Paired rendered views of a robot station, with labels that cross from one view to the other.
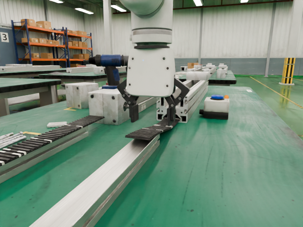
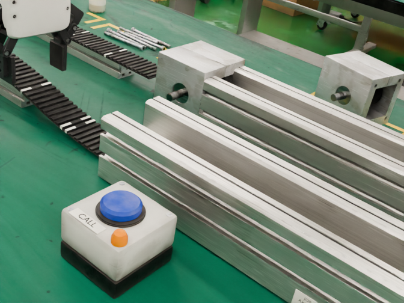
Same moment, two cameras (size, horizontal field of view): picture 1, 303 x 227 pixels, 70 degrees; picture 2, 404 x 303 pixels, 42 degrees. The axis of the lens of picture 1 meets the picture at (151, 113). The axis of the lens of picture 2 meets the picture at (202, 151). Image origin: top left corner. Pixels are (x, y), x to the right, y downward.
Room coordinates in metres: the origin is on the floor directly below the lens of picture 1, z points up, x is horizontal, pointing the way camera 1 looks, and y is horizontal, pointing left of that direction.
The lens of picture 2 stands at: (0.91, -0.59, 1.16)
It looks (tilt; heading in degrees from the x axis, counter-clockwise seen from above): 31 degrees down; 106
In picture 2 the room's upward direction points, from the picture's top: 10 degrees clockwise
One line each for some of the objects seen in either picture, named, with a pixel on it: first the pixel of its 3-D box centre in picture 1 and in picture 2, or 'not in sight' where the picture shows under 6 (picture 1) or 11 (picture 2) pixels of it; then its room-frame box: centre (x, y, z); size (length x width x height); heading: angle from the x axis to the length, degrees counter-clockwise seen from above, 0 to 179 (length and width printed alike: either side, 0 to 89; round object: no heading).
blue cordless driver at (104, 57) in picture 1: (104, 77); not in sight; (1.10, 0.23, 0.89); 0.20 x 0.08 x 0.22; 94
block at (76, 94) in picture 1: (84, 95); (352, 91); (0.91, 0.28, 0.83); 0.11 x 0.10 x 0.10; 57
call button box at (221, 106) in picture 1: (213, 106); (124, 231); (0.74, -0.22, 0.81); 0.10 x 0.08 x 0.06; 71
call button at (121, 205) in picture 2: (217, 97); (121, 208); (0.74, -0.22, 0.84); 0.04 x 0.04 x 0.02
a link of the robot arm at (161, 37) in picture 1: (150, 38); not in sight; (0.48, 0.00, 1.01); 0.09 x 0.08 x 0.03; 71
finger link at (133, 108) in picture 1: (129, 106); (64, 45); (0.50, 0.05, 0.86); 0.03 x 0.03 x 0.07; 71
